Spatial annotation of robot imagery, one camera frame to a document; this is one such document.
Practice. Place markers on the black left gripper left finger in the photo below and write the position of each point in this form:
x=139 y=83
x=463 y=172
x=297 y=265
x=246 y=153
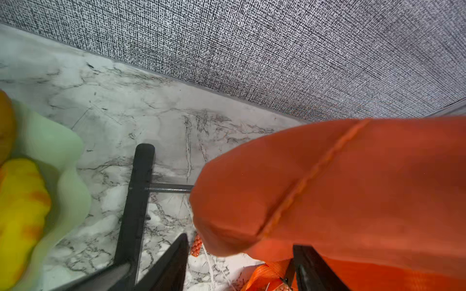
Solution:
x=169 y=272

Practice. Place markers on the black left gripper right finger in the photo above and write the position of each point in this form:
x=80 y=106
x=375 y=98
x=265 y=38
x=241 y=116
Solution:
x=313 y=273

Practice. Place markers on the red sling bag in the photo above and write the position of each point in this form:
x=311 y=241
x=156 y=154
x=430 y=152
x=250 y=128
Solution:
x=387 y=191

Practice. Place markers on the black clothes rack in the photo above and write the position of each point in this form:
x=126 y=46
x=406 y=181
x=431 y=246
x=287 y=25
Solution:
x=121 y=275

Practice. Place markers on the yellow fruit piece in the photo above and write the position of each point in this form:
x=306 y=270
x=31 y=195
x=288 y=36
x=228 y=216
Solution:
x=25 y=204

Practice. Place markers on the light green plate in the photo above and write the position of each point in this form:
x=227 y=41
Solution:
x=56 y=150

